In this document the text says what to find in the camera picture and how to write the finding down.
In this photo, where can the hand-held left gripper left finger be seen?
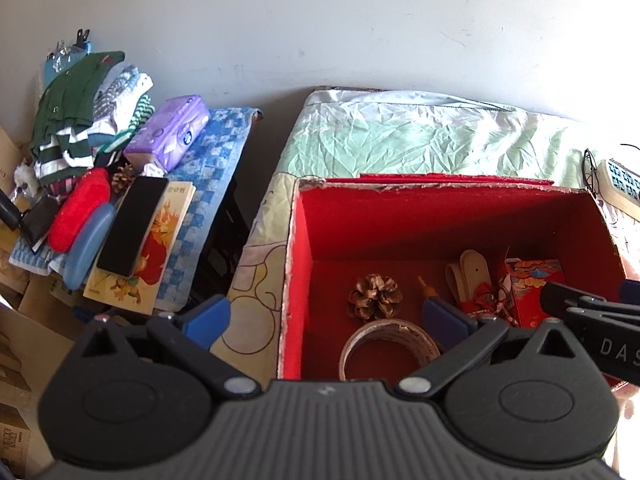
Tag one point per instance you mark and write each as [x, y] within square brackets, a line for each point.
[207, 317]

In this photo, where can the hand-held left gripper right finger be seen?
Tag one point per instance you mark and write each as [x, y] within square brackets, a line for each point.
[445, 317]

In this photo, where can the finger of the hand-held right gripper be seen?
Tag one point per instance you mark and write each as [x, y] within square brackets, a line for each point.
[631, 290]
[560, 300]

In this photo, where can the red patterned packet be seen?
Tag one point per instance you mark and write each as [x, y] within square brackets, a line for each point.
[530, 285]

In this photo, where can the small orange-tipped item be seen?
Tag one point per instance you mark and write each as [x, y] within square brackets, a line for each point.
[425, 287]

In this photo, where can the printed tape roll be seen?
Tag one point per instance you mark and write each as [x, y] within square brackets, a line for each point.
[415, 342]

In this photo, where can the red knot ornament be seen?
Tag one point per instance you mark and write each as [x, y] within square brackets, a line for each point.
[487, 297]

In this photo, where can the brown pine cone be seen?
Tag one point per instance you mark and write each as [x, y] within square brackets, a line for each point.
[122, 177]
[375, 297]

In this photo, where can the red cardboard box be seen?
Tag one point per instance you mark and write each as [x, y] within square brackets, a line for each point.
[400, 230]

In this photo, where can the cream printed blanket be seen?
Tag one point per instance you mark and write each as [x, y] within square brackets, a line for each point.
[255, 270]

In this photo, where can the illustrated yellow book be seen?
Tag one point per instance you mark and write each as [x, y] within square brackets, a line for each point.
[160, 245]

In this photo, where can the black smartphone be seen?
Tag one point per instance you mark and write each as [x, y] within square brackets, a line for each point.
[132, 225]

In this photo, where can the black-framed glasses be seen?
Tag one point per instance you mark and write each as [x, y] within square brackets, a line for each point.
[590, 165]

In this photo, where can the blue glasses case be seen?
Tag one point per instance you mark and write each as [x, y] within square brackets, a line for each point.
[87, 250]

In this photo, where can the red plush case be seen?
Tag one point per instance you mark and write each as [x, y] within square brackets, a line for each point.
[80, 210]

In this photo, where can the blue checkered cloth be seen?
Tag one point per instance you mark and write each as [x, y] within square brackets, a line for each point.
[220, 150]

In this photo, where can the brown cardboard box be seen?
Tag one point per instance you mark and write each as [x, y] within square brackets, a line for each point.
[25, 360]

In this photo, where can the green bedsheet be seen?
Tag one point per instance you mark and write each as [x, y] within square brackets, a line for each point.
[400, 135]

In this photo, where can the purple tissue pack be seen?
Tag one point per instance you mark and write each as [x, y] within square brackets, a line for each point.
[165, 130]

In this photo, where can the black wallet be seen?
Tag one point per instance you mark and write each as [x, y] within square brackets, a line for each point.
[40, 220]

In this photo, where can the black flashlight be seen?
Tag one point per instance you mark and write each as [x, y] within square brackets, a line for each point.
[7, 210]

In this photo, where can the pile of folded clothes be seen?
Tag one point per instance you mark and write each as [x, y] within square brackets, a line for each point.
[70, 90]

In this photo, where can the blue holder with clips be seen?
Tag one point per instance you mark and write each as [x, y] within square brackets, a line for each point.
[60, 62]

